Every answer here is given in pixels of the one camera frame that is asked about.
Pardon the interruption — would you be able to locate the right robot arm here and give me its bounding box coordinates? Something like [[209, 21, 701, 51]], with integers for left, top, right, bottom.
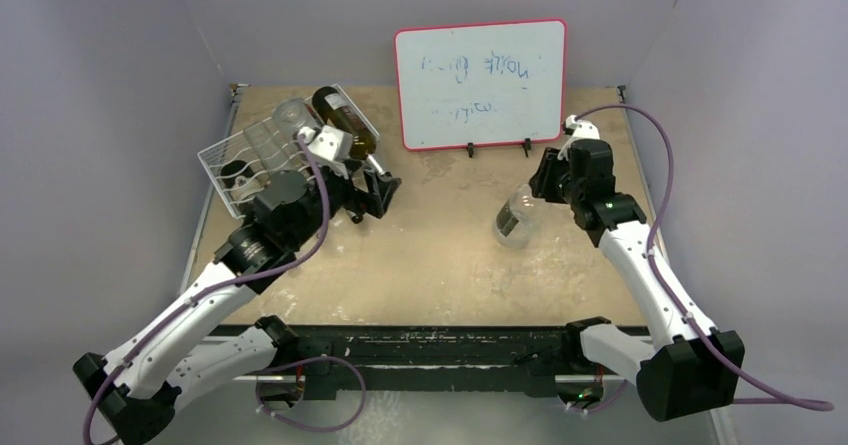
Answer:
[[529, 139, 745, 422]]

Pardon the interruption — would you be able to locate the white wire wine rack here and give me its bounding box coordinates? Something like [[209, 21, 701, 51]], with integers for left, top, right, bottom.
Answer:
[[198, 84, 401, 223]]

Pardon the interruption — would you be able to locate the purple cable loop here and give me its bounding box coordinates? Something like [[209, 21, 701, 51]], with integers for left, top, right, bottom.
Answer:
[[254, 352, 369, 434]]

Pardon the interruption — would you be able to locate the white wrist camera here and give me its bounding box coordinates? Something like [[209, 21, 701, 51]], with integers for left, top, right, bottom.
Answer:
[[295, 125, 353, 179], [557, 115, 600, 161]]

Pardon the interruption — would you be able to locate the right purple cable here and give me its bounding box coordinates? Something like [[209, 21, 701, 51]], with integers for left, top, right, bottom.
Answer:
[[572, 104, 836, 413]]

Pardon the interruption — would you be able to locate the dark bottle white label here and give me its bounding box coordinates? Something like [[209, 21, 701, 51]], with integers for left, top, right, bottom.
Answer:
[[221, 160, 258, 204]]

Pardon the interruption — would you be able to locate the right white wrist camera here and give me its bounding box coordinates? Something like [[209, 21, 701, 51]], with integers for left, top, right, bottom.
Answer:
[[557, 115, 600, 161]]

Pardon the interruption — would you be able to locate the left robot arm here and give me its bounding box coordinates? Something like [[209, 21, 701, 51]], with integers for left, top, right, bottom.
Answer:
[[73, 167, 401, 444]]

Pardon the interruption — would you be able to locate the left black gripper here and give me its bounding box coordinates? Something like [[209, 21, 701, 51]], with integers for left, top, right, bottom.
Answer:
[[289, 158, 399, 248]]

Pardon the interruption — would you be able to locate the red framed whiteboard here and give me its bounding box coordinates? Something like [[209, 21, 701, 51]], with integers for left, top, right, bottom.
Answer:
[[394, 18, 568, 151]]

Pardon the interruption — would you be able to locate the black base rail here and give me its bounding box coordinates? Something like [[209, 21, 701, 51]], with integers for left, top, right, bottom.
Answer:
[[251, 316, 631, 404]]

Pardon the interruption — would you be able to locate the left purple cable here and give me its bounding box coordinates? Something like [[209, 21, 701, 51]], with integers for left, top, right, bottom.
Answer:
[[81, 133, 333, 445]]

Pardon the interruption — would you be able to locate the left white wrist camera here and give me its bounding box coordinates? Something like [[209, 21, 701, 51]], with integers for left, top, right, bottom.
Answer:
[[295, 125, 353, 179]]

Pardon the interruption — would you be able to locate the clear bottle silver cap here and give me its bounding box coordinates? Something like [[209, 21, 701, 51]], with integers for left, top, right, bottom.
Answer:
[[271, 98, 323, 143]]

